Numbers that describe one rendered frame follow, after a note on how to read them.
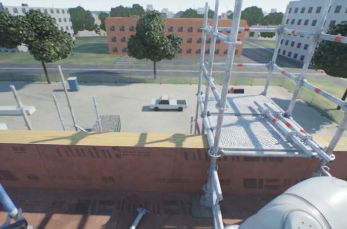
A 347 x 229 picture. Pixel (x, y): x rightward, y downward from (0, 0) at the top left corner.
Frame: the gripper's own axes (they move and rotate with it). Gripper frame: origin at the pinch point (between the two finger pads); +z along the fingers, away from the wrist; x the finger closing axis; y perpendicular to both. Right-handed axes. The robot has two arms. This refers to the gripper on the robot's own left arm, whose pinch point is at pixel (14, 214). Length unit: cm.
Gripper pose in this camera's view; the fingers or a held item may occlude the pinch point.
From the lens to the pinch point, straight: 156.1
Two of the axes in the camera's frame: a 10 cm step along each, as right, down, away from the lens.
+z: -5.1, -4.2, 7.5
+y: 0.1, -8.8, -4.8
